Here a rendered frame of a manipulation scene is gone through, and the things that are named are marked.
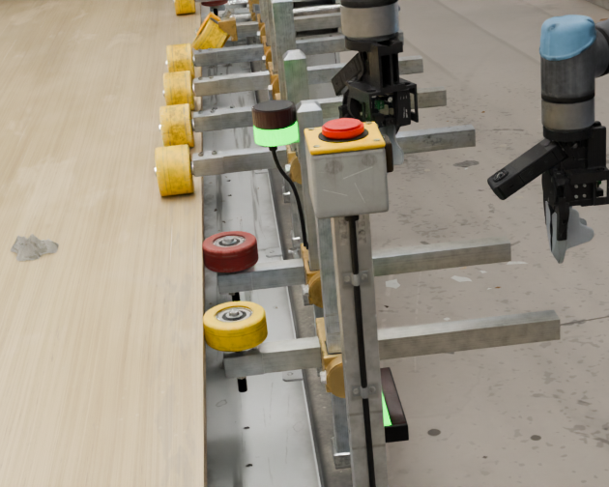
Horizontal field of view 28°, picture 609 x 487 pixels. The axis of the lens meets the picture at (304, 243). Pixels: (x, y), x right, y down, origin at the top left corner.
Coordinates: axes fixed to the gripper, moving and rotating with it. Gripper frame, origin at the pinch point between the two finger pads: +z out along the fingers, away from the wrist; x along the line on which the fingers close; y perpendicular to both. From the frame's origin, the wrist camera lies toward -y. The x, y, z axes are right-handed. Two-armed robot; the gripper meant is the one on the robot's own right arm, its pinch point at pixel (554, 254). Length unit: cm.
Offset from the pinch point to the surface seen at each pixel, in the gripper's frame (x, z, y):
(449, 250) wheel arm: -1.6, -3.3, -16.2
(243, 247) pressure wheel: -3.4, -8.1, -46.2
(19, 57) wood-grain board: 140, -8, -98
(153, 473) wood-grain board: -59, -8, -57
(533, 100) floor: 357, 83, 87
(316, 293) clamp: -8.6, -2.1, -36.5
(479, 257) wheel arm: -1.6, -1.7, -11.6
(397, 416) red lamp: -20.4, 12.4, -27.6
